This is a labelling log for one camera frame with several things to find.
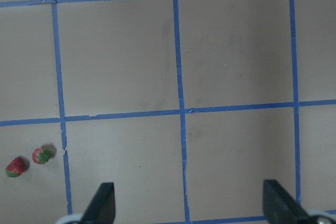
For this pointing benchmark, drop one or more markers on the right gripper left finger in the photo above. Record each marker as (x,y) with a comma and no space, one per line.
(102,207)

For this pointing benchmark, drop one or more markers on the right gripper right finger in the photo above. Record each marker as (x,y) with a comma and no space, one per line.
(278,205)

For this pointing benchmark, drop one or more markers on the red strawberry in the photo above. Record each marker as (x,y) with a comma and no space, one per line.
(41,155)
(15,168)

